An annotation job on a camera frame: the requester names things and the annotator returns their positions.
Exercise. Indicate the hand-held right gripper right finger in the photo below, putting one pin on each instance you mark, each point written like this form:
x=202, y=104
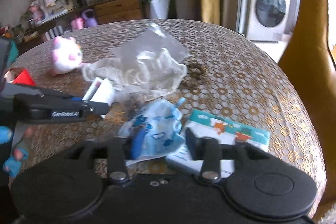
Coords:
x=210, y=158

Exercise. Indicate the white wifi router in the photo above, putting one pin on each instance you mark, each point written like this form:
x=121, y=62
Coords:
x=53, y=32

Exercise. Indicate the white flat paper packet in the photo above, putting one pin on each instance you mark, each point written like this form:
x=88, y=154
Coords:
x=181, y=158

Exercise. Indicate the blue printed face mask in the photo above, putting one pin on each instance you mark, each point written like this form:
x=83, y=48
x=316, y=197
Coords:
x=157, y=132

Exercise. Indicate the white keyboard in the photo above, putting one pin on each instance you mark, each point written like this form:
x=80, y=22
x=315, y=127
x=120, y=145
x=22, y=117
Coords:
x=52, y=15

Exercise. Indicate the yellow giraffe chair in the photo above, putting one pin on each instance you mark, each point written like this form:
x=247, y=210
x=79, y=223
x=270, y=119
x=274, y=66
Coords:
x=307, y=43

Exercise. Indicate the red metal tin box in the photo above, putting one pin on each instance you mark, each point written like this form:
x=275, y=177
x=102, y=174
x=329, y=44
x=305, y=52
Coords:
x=25, y=79

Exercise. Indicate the person's left hand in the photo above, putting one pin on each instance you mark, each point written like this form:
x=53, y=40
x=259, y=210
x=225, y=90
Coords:
x=18, y=151

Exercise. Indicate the pocket tissue pack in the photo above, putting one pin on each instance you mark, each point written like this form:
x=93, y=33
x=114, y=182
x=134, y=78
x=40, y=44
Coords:
x=101, y=90

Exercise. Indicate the pink doll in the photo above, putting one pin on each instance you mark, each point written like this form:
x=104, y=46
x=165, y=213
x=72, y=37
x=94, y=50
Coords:
x=35, y=14

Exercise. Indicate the brown hair scrunchie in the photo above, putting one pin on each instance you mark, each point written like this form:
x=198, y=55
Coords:
x=195, y=71

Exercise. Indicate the clear plastic bag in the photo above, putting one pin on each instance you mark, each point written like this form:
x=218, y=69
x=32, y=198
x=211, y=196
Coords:
x=147, y=45

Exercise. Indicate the patterned lace tablecloth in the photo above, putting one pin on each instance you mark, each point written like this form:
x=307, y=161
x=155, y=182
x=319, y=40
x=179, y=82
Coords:
x=249, y=82

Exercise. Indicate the pink and white plush toy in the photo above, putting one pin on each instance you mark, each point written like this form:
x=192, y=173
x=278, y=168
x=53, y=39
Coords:
x=65, y=58

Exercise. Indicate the teal printed packet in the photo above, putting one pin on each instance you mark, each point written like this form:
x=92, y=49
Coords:
x=231, y=129

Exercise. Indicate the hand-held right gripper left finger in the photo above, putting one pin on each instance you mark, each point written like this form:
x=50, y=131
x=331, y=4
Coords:
x=118, y=158

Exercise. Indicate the white mesh cloth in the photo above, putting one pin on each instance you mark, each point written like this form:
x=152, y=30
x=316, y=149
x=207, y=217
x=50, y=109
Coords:
x=136, y=77

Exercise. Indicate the pink toy suitcase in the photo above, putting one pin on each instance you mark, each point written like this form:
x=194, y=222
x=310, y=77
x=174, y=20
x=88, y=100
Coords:
x=77, y=24

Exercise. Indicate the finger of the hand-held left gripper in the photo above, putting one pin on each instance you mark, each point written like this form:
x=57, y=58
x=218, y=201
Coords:
x=65, y=113
x=47, y=94

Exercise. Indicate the wooden drawer cabinet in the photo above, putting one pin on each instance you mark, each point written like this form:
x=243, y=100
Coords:
x=118, y=7

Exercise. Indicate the purple kettlebell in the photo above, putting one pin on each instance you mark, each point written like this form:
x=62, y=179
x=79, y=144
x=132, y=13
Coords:
x=90, y=20

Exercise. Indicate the white planter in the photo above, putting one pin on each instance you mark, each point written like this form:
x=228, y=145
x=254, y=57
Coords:
x=158, y=7

